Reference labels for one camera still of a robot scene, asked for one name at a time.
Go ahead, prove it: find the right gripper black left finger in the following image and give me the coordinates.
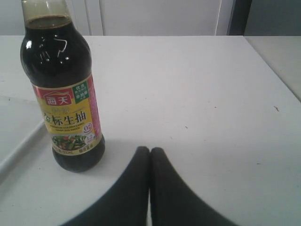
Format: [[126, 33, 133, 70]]
[[80, 146, 151, 226]]

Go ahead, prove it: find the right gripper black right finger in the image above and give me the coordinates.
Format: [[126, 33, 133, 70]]
[[150, 147, 230, 226]]

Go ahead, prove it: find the dark soy sauce bottle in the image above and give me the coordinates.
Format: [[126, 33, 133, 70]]
[[20, 0, 105, 173]]

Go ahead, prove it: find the white rectangular plastic tray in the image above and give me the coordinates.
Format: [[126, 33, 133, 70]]
[[0, 96, 42, 178]]

